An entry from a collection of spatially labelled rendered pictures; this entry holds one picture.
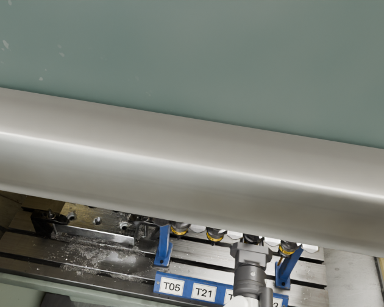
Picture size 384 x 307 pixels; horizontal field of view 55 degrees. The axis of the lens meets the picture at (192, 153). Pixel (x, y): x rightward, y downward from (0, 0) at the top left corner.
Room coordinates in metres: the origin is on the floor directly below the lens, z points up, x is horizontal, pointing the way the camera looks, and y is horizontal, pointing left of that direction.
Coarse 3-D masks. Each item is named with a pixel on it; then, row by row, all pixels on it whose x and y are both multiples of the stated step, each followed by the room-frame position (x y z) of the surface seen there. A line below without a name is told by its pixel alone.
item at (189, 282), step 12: (156, 276) 0.59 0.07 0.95; (168, 276) 0.59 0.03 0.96; (180, 276) 0.60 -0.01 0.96; (156, 288) 0.56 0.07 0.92; (192, 288) 0.57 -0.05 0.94; (216, 288) 0.57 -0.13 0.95; (228, 288) 0.57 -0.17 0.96; (204, 300) 0.54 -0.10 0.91; (216, 300) 0.54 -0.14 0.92; (288, 300) 0.56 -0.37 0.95
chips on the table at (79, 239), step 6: (150, 228) 0.81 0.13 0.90; (54, 234) 0.73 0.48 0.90; (60, 234) 0.74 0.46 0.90; (66, 234) 0.74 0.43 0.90; (138, 234) 0.78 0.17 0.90; (150, 234) 0.78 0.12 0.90; (60, 240) 0.72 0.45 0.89; (72, 240) 0.72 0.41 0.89; (78, 240) 0.72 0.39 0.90; (84, 240) 0.72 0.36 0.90; (90, 240) 0.73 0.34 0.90; (96, 240) 0.73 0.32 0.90; (102, 240) 0.73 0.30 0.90; (108, 246) 0.72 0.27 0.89; (114, 246) 0.71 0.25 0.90; (120, 246) 0.72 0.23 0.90; (132, 246) 0.72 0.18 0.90; (138, 252) 0.70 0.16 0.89
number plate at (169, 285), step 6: (162, 282) 0.58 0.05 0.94; (168, 282) 0.58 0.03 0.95; (174, 282) 0.58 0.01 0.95; (180, 282) 0.58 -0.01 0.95; (162, 288) 0.56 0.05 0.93; (168, 288) 0.56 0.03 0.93; (174, 288) 0.56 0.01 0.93; (180, 288) 0.56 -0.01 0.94; (174, 294) 0.55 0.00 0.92; (180, 294) 0.55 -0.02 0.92
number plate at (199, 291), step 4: (196, 284) 0.58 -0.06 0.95; (200, 284) 0.58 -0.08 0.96; (204, 284) 0.58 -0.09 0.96; (196, 288) 0.57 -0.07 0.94; (200, 288) 0.57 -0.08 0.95; (204, 288) 0.57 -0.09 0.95; (208, 288) 0.57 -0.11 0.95; (212, 288) 0.57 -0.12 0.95; (192, 292) 0.56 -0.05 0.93; (196, 292) 0.56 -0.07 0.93; (200, 292) 0.56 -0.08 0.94; (204, 292) 0.56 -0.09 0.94; (208, 292) 0.56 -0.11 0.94; (212, 292) 0.56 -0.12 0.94; (192, 296) 0.55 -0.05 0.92; (196, 296) 0.55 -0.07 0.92; (200, 296) 0.55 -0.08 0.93; (204, 296) 0.55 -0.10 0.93; (208, 296) 0.55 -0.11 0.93; (212, 296) 0.55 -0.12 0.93; (208, 300) 0.54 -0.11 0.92; (212, 300) 0.54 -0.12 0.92
